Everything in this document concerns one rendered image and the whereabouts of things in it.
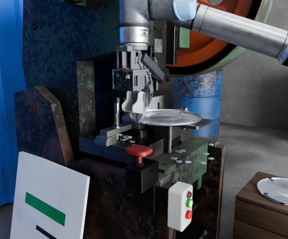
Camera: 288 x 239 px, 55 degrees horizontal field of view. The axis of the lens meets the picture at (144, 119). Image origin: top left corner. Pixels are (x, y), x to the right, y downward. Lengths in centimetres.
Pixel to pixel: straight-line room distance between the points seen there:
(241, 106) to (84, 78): 353
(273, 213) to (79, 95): 102
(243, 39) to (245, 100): 364
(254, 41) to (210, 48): 59
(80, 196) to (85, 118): 32
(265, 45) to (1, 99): 164
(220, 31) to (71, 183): 76
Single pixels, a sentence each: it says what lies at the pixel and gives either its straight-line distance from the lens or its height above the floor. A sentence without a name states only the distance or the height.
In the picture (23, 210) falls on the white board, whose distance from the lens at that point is 146.
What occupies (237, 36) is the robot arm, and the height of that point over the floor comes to 108.
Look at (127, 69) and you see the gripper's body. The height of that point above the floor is 99.
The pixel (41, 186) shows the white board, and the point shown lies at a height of 47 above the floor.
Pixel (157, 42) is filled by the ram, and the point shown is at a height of 108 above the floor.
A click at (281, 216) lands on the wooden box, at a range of 146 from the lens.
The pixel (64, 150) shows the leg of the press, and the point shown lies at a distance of 119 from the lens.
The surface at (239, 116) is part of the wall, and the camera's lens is 450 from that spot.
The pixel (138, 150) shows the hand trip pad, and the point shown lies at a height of 76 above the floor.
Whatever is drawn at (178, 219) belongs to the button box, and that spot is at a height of 54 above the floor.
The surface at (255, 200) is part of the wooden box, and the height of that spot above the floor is 35.
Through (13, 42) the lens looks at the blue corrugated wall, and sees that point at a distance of 210.
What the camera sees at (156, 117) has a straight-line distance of 109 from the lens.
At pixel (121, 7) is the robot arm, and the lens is 74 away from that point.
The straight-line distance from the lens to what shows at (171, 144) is 110.
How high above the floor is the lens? 102
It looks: 13 degrees down
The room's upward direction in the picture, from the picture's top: straight up
